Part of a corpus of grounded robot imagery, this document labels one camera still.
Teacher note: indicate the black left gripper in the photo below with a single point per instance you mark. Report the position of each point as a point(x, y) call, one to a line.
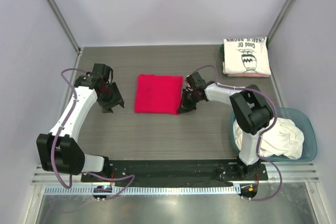
point(106, 107)

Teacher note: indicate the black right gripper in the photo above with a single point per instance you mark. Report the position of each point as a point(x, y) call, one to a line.
point(185, 107)

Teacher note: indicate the red t shirt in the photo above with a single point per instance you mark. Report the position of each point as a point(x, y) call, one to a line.
point(158, 94)

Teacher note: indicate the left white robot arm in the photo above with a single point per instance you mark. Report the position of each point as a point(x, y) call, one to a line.
point(58, 150)

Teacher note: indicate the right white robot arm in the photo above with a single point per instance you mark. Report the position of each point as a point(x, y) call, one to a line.
point(251, 109)

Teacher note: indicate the folded pink t shirt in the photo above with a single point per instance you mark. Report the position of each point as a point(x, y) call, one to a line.
point(249, 75)

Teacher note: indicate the folded dark green t shirt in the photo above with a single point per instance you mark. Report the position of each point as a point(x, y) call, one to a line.
point(222, 52)

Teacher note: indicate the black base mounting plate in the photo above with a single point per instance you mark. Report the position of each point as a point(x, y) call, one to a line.
point(186, 173)

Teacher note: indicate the folded white printed t shirt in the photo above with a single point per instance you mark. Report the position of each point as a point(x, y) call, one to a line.
point(246, 55)

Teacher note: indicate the crumpled white t shirt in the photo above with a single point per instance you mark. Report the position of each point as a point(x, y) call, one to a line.
point(280, 138)

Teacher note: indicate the blue plastic basket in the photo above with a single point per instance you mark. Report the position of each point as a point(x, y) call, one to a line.
point(303, 123)

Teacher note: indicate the aluminium rail frame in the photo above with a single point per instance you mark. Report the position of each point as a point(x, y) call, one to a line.
point(290, 172)

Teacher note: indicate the left aluminium corner post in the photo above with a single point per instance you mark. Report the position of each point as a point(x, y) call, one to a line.
point(58, 15)

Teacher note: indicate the aluminium corner post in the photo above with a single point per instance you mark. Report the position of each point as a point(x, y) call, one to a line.
point(280, 18)
point(58, 15)

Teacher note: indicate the right aluminium corner post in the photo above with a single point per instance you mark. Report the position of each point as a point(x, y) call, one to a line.
point(280, 18)

